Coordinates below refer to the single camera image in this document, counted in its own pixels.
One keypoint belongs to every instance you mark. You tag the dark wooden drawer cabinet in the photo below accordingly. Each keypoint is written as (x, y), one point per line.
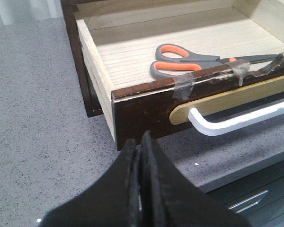
(72, 47)

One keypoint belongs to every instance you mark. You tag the wooden drawer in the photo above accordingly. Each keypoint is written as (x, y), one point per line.
(162, 105)

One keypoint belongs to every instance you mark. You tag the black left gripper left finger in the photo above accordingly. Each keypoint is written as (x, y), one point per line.
(112, 201)

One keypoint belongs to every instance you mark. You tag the silver cabinet handle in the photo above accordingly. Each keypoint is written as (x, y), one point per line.
(249, 202)

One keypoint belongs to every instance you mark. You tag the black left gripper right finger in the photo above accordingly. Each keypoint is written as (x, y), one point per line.
(170, 200)

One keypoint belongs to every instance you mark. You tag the grey orange scissors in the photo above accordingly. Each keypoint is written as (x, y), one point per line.
(176, 58)

